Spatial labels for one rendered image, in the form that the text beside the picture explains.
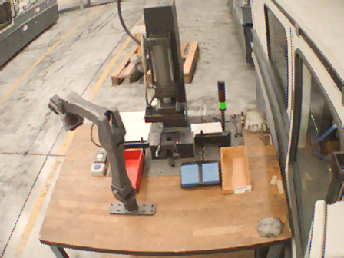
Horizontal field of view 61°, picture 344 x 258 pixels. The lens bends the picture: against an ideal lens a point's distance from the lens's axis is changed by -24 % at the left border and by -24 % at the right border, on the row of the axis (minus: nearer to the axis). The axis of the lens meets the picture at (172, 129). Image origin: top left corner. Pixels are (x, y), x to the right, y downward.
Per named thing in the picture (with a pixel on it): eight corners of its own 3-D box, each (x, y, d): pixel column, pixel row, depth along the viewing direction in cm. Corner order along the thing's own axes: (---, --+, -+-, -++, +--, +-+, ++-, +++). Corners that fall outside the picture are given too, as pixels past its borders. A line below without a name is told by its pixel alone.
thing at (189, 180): (182, 188, 156) (181, 183, 154) (181, 167, 169) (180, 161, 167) (199, 186, 156) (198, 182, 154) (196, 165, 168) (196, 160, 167)
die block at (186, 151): (152, 160, 178) (150, 147, 174) (153, 147, 187) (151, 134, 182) (194, 157, 176) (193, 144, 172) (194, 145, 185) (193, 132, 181)
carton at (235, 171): (223, 196, 153) (223, 183, 148) (220, 160, 173) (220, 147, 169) (250, 193, 151) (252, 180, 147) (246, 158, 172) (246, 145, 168)
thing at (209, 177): (203, 186, 155) (203, 181, 154) (202, 164, 168) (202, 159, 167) (219, 184, 155) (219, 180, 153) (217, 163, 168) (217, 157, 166)
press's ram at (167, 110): (145, 130, 168) (136, 71, 152) (150, 101, 190) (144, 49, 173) (186, 127, 166) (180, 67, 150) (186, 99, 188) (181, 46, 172)
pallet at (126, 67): (135, 51, 561) (134, 44, 553) (199, 49, 542) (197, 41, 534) (111, 85, 463) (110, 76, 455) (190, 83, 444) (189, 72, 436)
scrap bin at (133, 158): (113, 193, 160) (110, 183, 156) (120, 160, 181) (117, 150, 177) (138, 193, 159) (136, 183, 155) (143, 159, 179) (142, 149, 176)
